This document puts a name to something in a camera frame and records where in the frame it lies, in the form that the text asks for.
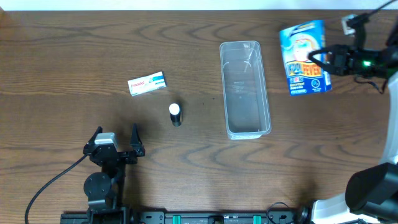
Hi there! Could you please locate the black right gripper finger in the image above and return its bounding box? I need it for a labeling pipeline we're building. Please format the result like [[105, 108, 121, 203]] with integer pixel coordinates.
[[308, 46, 333, 59], [308, 52, 333, 74]]

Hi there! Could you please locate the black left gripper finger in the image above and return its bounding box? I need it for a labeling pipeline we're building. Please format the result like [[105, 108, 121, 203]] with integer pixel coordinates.
[[129, 123, 143, 151], [87, 126, 103, 146]]

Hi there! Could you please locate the blue Kool Fever box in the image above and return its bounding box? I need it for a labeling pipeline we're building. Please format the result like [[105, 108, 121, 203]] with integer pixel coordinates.
[[279, 20, 332, 96]]

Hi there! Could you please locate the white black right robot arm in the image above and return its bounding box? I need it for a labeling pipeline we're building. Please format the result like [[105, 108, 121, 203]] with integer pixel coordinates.
[[297, 14, 397, 223]]

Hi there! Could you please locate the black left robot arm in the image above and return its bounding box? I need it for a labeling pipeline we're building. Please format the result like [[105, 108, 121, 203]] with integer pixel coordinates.
[[83, 124, 146, 224]]

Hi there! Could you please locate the clear plastic container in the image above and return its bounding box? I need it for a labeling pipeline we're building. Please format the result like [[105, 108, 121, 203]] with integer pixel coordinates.
[[220, 40, 272, 140]]

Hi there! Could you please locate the black bottle white cap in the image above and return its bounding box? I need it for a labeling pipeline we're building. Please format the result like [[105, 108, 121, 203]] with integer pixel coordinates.
[[169, 103, 182, 127]]

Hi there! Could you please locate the white green Panadol box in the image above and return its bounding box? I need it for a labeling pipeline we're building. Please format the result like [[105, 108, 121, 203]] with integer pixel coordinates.
[[127, 72, 167, 96]]

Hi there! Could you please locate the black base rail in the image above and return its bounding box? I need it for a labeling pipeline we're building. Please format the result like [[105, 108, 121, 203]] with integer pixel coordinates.
[[60, 209, 311, 224]]

